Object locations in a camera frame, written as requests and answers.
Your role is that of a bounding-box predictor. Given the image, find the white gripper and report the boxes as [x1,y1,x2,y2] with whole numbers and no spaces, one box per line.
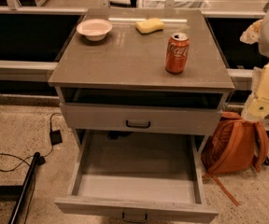
[241,64,269,121]

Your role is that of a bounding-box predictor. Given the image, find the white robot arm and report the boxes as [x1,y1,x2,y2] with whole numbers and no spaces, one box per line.
[240,9,269,121]

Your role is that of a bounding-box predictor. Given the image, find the grey drawer cabinet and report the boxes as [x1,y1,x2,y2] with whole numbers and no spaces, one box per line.
[48,7,236,224]

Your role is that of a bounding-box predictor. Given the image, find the open grey middle drawer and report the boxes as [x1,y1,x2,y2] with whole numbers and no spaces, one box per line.
[55,131,218,224]

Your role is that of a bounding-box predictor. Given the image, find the closed grey top drawer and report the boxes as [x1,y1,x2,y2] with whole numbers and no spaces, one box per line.
[60,103,221,135]

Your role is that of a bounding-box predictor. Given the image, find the black power adapter with cable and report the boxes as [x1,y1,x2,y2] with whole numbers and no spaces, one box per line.
[0,113,63,173]

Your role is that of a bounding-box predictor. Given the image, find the white bowl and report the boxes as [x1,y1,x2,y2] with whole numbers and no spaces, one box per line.
[77,19,112,41]

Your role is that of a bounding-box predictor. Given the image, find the red coca-cola can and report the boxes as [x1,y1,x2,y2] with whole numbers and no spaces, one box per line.
[165,32,190,74]

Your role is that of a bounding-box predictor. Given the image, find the yellow sponge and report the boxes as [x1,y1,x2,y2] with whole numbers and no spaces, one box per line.
[135,18,164,35]

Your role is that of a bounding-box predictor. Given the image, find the orange backpack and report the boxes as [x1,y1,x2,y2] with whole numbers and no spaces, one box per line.
[201,112,269,206]

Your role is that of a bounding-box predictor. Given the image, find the black metal stand leg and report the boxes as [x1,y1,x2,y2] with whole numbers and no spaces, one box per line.
[0,152,43,224]

